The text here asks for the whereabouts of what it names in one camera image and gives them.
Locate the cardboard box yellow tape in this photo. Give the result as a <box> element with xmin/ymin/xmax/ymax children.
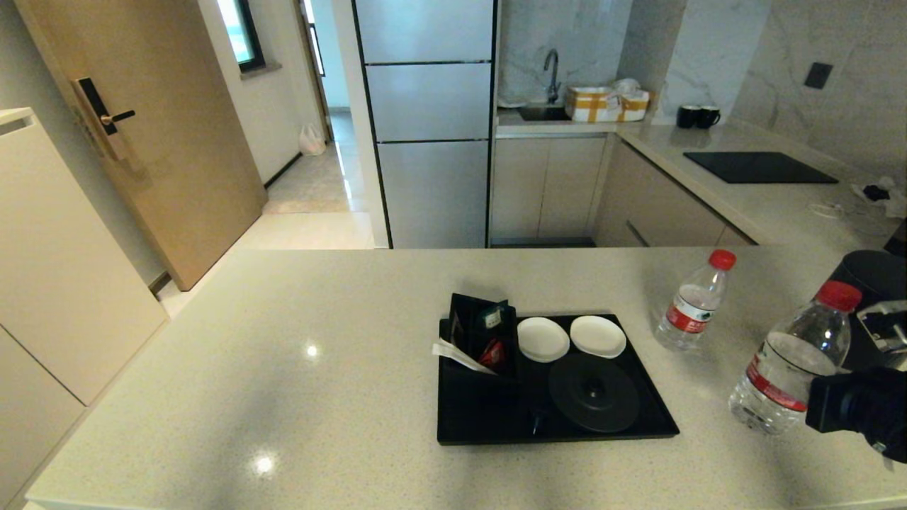
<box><xmin>565</xmin><ymin>78</ymin><xmax>651</xmax><ymax>123</ymax></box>

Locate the black rectangular tray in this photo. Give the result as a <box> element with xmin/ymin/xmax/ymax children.
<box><xmin>437</xmin><ymin>314</ymin><xmax>681</xmax><ymax>446</ymax></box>

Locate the dark framed window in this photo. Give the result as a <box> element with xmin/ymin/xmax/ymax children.
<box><xmin>216</xmin><ymin>0</ymin><xmax>269</xmax><ymax>74</ymax></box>

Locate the wooden door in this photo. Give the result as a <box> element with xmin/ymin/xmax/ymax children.
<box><xmin>16</xmin><ymin>0</ymin><xmax>269</xmax><ymax>291</ymax></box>

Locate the black door lock handle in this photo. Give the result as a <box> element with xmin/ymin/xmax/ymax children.
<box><xmin>72</xmin><ymin>76</ymin><xmax>137</xmax><ymax>162</ymax></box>

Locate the black induction cooktop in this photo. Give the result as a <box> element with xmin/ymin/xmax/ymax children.
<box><xmin>685</xmin><ymin>151</ymin><xmax>840</xmax><ymax>185</ymax></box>

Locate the white plastic bag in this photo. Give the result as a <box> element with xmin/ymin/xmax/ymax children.
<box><xmin>299</xmin><ymin>123</ymin><xmax>328</xmax><ymax>156</ymax></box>

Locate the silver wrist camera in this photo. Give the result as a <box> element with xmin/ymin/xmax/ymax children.
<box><xmin>857</xmin><ymin>300</ymin><xmax>907</xmax><ymax>355</ymax></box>

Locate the black organizer box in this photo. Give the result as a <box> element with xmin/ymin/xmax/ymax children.
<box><xmin>449</xmin><ymin>293</ymin><xmax>523</xmax><ymax>387</ymax></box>

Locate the white crumpled cloth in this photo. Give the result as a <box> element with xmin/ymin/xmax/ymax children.
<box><xmin>852</xmin><ymin>175</ymin><xmax>907</xmax><ymax>219</ymax></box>

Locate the clear water bottle red cap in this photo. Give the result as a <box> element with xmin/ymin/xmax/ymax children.
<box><xmin>728</xmin><ymin>280</ymin><xmax>863</xmax><ymax>436</ymax></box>
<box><xmin>653</xmin><ymin>249</ymin><xmax>738</xmax><ymax>353</ymax></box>

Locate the black electric kettle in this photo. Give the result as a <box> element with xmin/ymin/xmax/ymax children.
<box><xmin>826</xmin><ymin>249</ymin><xmax>907</xmax><ymax>373</ymax></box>

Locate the green tea packet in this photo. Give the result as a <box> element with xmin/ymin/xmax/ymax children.
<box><xmin>476</xmin><ymin>301</ymin><xmax>509</xmax><ymax>330</ymax></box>

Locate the beige sink base cabinet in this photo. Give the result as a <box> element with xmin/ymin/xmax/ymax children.
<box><xmin>490</xmin><ymin>134</ymin><xmax>612</xmax><ymax>247</ymax></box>

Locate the dark kitchen faucet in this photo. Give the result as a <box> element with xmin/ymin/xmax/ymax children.
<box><xmin>543</xmin><ymin>48</ymin><xmax>563</xmax><ymax>104</ymax></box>

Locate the silver refrigerator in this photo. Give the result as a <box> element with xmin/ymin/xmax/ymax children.
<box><xmin>353</xmin><ymin>0</ymin><xmax>497</xmax><ymax>249</ymax></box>

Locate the black round kettle base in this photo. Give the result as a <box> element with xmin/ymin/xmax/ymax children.
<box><xmin>549</xmin><ymin>352</ymin><xmax>642</xmax><ymax>434</ymax></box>

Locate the round white coaster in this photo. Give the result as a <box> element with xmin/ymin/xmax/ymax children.
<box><xmin>517</xmin><ymin>317</ymin><xmax>571</xmax><ymax>363</ymax></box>
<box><xmin>570</xmin><ymin>315</ymin><xmax>628</xmax><ymax>359</ymax></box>

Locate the beige counter base cabinet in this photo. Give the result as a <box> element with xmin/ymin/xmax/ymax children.
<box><xmin>594</xmin><ymin>137</ymin><xmax>757</xmax><ymax>247</ymax></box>

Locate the white tall cabinet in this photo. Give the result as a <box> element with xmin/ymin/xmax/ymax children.
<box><xmin>0</xmin><ymin>107</ymin><xmax>171</xmax><ymax>510</ymax></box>

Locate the steel sink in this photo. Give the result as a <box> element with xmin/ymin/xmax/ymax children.
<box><xmin>517</xmin><ymin>104</ymin><xmax>573</xmax><ymax>122</ymax></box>

